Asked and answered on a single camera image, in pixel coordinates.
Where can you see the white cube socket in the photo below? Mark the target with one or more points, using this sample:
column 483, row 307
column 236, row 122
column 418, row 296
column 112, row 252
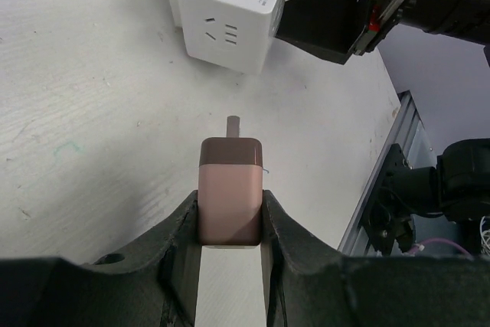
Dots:
column 236, row 34

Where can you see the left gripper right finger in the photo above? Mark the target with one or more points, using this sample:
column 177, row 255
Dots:
column 308, row 283

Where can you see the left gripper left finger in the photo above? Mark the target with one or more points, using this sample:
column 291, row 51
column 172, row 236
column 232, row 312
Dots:
column 151, row 281

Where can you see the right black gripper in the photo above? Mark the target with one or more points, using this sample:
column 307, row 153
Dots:
column 333, row 30

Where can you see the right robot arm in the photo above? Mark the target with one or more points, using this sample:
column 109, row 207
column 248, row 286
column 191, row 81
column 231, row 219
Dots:
column 466, row 20

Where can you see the aluminium front rail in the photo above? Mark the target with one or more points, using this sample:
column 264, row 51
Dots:
column 408, row 146

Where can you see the pink charger plug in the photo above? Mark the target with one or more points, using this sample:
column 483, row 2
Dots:
column 230, row 189

